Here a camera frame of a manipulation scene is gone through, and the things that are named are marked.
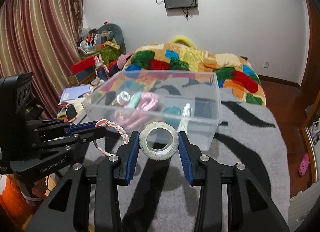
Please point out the white ointment tube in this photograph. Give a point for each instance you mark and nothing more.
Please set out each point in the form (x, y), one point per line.
(183, 125)

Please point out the white bandage tape roll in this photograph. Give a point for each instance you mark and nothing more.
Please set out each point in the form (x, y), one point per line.
(158, 141)

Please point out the white pill bottle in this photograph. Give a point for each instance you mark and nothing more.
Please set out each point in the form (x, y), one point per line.
(122, 99)

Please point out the green grey plush chair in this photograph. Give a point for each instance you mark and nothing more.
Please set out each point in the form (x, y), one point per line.
(114, 34)

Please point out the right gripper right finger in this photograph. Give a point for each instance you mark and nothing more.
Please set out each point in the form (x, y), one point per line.
(250, 207)

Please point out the grey black zebra blanket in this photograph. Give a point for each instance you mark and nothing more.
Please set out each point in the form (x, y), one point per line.
(160, 198)

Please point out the red box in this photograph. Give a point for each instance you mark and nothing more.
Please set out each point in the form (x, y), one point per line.
(83, 64)

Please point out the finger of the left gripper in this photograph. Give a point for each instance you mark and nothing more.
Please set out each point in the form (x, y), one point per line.
(80, 127)
(85, 134)

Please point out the blue notebook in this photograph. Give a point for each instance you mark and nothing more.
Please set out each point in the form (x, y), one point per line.
(74, 92)

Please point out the mint green bottle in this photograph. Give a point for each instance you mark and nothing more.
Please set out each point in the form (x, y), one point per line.
(134, 101)

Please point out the pink knit hat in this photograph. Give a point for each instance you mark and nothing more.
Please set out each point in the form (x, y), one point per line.
(122, 59)

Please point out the colourful patchwork quilt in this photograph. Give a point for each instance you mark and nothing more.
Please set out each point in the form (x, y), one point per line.
(232, 71)

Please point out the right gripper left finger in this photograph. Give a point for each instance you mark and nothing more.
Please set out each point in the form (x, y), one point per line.
(67, 206)

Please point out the striped pink curtain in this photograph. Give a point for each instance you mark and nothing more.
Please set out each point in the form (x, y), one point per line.
(40, 36)

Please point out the yellow pillow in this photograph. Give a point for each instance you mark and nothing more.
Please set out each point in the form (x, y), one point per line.
(183, 40)

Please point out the clear plastic storage bin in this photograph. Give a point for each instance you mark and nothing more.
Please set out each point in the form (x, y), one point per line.
(164, 96)

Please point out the person's left hand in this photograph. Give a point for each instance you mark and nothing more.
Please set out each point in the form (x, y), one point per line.
(34, 193)

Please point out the pink croc shoe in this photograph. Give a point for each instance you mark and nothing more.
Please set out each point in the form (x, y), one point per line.
(304, 165)

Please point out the pink bunny water bottle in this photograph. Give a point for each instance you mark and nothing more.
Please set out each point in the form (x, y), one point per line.
(101, 69)

